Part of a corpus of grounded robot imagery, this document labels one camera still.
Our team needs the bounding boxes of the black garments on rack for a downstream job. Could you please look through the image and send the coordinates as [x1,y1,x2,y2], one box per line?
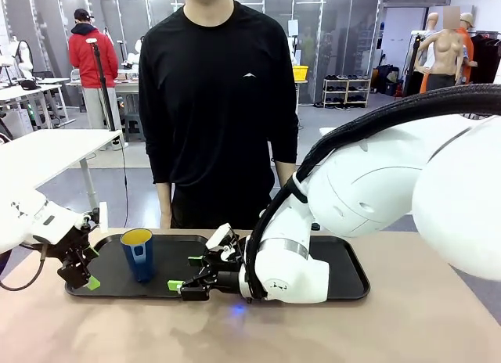
[467,31,501,84]

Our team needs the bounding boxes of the black plastic tray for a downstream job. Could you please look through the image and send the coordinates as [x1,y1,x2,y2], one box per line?
[64,233,214,300]
[234,235,371,301]

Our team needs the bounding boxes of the blue cup yellow inside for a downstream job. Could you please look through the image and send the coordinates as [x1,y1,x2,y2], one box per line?
[120,228,154,283]

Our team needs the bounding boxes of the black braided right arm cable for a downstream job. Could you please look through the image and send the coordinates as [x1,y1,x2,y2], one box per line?
[244,83,501,301]

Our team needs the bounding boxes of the white mannequin orange trousers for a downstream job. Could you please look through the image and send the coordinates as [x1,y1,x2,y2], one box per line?
[414,12,442,94]

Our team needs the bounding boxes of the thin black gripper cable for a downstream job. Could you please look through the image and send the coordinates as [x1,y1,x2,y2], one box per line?
[0,243,50,292]

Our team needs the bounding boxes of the person's right forearm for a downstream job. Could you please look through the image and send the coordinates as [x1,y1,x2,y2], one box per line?
[150,143,174,222]

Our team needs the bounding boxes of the black tripod stand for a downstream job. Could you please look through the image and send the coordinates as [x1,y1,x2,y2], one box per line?
[88,37,118,132]

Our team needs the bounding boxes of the figure in orange with hat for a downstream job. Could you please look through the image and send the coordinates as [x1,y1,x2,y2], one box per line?
[456,12,477,86]

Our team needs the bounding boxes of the person in black shirt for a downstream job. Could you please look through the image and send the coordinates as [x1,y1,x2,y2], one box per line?
[139,0,299,230]

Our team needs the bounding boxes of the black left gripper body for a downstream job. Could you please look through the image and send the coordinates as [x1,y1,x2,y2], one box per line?
[57,229,89,288]

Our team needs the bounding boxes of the white background desk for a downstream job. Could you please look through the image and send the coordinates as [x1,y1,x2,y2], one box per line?
[0,77,77,129]

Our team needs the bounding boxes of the mannequin with orange top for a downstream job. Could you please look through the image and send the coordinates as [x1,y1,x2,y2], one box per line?
[414,6,467,92]

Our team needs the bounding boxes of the person in red jacket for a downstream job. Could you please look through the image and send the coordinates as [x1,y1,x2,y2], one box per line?
[68,9,121,131]

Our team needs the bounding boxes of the white shoe rack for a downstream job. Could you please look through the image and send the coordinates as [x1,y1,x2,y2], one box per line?
[323,75,372,109]

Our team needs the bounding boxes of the person's left forearm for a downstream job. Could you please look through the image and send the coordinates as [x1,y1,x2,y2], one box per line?
[272,143,297,192]

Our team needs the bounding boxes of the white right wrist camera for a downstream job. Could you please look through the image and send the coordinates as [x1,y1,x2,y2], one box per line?
[205,223,232,251]

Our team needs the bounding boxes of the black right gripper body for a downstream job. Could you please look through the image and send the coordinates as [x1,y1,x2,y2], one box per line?
[203,237,248,294]

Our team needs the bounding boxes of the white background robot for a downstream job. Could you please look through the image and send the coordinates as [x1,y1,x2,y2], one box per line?
[0,36,35,82]

